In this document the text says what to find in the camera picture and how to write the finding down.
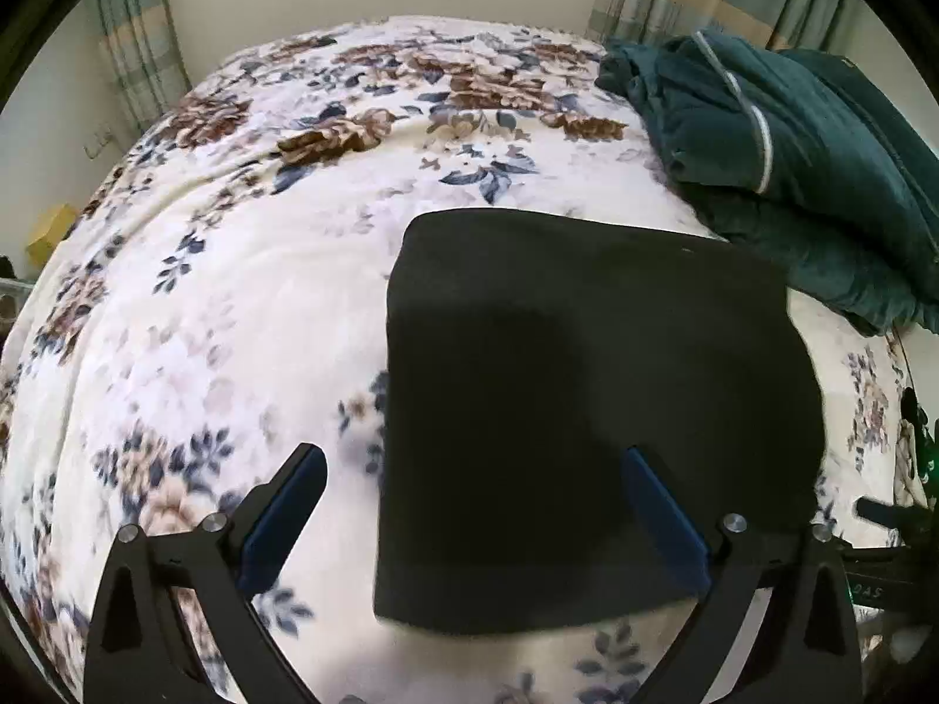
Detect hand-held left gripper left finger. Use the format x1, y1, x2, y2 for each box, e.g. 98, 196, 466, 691
83, 443, 330, 704

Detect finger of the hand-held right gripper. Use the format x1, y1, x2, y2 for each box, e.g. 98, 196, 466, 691
853, 497, 912, 530

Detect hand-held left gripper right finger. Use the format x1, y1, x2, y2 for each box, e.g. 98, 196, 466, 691
619, 445, 862, 704

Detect dark striped sweater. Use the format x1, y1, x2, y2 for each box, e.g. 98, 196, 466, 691
371, 208, 826, 638

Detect dark green folded clothes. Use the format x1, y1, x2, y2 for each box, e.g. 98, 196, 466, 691
593, 32, 939, 339

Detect floral blanket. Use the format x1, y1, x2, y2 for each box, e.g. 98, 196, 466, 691
0, 13, 916, 704

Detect yellow box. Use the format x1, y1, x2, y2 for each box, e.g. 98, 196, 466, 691
25, 203, 81, 266

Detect teal pillow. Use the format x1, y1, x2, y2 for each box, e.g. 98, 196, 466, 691
776, 48, 939, 296

